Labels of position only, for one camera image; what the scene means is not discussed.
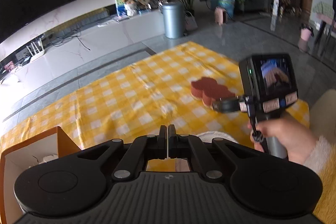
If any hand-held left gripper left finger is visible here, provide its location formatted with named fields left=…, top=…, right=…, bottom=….
left=76, top=124, right=168, bottom=179

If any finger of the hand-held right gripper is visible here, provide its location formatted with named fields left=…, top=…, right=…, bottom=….
left=212, top=96, right=247, bottom=113

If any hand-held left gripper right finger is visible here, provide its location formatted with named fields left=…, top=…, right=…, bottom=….
left=168, top=124, right=260, bottom=179

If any orange and white cardboard box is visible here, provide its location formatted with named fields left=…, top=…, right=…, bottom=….
left=0, top=126, right=82, bottom=224

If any person's right hand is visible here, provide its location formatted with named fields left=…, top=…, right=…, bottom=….
left=247, top=112, right=319, bottom=164

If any white paper plate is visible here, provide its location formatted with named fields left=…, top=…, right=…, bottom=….
left=197, top=131, right=238, bottom=144

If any yellow checkered tablecloth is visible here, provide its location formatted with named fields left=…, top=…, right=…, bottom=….
left=0, top=41, right=310, bottom=159

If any pink cup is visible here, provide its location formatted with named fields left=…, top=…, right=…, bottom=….
left=299, top=26, right=314, bottom=41

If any white upright stick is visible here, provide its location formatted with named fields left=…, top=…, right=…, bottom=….
left=270, top=0, right=280, bottom=31

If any pink stool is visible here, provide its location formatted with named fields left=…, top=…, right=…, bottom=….
left=214, top=7, right=228, bottom=26

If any blue water bottle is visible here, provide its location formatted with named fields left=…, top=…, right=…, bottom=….
left=218, top=0, right=235, bottom=20

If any grey metal trash can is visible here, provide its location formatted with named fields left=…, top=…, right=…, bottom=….
left=161, top=2, right=185, bottom=39

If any white marble television cabinet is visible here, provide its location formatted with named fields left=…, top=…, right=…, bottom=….
left=0, top=7, right=171, bottom=85

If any brown teddy bear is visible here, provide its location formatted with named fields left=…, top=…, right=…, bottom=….
left=123, top=0, right=137, bottom=17

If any white router with antennas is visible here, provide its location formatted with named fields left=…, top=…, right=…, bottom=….
left=26, top=40, right=45, bottom=63

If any black cable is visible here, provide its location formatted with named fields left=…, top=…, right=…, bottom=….
left=52, top=30, right=91, bottom=51

